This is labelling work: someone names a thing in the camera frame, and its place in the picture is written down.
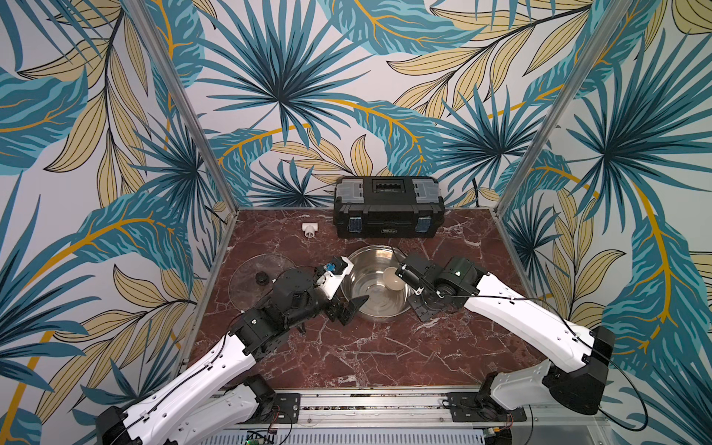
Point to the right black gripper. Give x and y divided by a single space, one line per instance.
421 298

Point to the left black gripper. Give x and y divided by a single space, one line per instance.
350 311

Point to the stainless steel pot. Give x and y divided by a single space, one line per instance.
366 278

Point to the glass pot lid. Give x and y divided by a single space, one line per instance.
254 278

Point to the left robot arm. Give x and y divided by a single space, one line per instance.
187 411

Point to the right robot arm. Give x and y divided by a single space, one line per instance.
576 364

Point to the white pvc pipe fitting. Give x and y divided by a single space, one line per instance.
310 229

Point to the black plastic toolbox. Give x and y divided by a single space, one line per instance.
388 207

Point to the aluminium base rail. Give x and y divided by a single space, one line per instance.
410 415

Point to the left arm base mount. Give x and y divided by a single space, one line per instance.
283 408

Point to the right aluminium frame post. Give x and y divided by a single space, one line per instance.
613 14

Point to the aluminium frame post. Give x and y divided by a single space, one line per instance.
613 14
147 30

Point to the left aluminium frame post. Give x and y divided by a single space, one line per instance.
147 30

